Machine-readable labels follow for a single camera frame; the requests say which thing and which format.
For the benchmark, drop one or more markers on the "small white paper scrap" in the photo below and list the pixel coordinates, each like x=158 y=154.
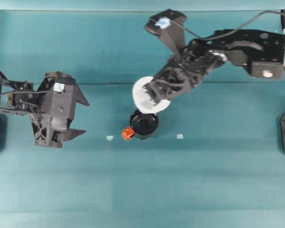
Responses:
x=179 y=136
x=109 y=137

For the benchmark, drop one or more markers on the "blue-green table cloth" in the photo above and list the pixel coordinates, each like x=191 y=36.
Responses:
x=142 y=185

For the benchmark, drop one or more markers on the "pale blue-green backdrop cloth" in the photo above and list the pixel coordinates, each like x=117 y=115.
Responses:
x=85 y=4

